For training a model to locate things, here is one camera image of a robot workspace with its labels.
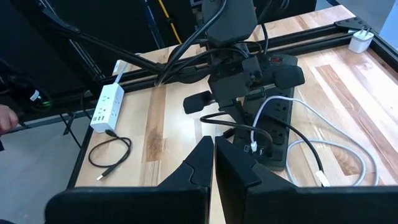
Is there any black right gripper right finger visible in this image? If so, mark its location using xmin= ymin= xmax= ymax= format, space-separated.
xmin=214 ymin=136 xmax=398 ymax=224

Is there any thin white power cord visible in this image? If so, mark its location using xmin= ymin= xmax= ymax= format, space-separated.
xmin=112 ymin=59 xmax=129 ymax=85

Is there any black curtain partition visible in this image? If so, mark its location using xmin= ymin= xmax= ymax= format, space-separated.
xmin=0 ymin=0 xmax=200 ymax=94

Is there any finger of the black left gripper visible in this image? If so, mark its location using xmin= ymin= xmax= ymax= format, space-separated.
xmin=217 ymin=104 xmax=238 ymax=126
xmin=233 ymin=104 xmax=251 ymax=125

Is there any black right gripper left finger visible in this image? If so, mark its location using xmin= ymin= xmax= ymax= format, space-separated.
xmin=45 ymin=136 xmax=215 ymax=224

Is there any white flat power strip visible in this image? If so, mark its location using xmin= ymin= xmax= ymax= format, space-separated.
xmin=90 ymin=82 xmax=126 ymax=134

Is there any white USB cable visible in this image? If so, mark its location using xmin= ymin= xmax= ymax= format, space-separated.
xmin=249 ymin=95 xmax=381 ymax=188

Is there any long black USB cable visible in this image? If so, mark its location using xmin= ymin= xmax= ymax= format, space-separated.
xmin=200 ymin=111 xmax=326 ymax=175

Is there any short black USB cable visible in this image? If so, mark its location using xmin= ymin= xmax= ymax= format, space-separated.
xmin=88 ymin=128 xmax=133 ymax=182

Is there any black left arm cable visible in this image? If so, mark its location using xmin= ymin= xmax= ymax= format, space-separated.
xmin=154 ymin=0 xmax=229 ymax=87

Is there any white cube USB charger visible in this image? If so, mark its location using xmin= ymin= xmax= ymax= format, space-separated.
xmin=348 ymin=27 xmax=375 ymax=55

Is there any person's left hand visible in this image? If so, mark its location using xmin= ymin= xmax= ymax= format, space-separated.
xmin=0 ymin=104 xmax=19 ymax=135

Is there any black flat power strip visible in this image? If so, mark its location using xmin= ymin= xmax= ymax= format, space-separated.
xmin=231 ymin=53 xmax=300 ymax=172

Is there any yellow extension cable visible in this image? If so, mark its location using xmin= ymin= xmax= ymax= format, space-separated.
xmin=157 ymin=0 xmax=183 ymax=45

